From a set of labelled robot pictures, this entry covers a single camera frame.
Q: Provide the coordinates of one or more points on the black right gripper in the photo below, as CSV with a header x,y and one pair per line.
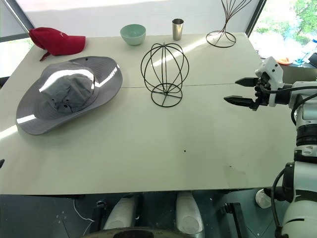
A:
x,y
262,95

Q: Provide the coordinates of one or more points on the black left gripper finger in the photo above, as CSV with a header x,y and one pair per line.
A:
x,y
1,163

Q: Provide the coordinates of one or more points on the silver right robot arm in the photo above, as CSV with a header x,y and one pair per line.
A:
x,y
307,116

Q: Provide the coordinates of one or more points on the grey wide-brim bucket hat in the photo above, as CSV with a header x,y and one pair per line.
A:
x,y
71,99

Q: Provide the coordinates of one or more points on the orange background dish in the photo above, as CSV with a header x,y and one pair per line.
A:
x,y
284,61

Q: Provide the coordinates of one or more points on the blue background object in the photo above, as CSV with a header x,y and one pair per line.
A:
x,y
300,60

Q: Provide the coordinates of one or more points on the black background box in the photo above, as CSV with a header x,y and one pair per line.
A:
x,y
313,60

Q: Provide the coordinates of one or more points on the stainless steel cup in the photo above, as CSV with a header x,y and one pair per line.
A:
x,y
177,29

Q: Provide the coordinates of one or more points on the white round floor object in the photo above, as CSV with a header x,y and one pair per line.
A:
x,y
263,199

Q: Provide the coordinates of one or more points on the pale green ceramic bowl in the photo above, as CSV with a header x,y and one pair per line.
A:
x,y
133,34

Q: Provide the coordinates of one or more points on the white robot left leg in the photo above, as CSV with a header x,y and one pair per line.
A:
x,y
121,213

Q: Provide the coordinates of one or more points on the white robot leg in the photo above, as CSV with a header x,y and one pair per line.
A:
x,y
121,213
189,215

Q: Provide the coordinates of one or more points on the red baseball cap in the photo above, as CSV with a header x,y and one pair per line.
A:
x,y
62,43

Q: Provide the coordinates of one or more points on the white robot right leg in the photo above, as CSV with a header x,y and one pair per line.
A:
x,y
189,215

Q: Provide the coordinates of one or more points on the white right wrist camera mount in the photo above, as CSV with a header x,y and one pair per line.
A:
x,y
274,70

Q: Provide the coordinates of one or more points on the dark window frame bar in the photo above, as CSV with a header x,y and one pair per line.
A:
x,y
17,18
256,17

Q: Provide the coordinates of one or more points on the black table support bracket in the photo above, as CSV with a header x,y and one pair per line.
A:
x,y
234,218
101,210

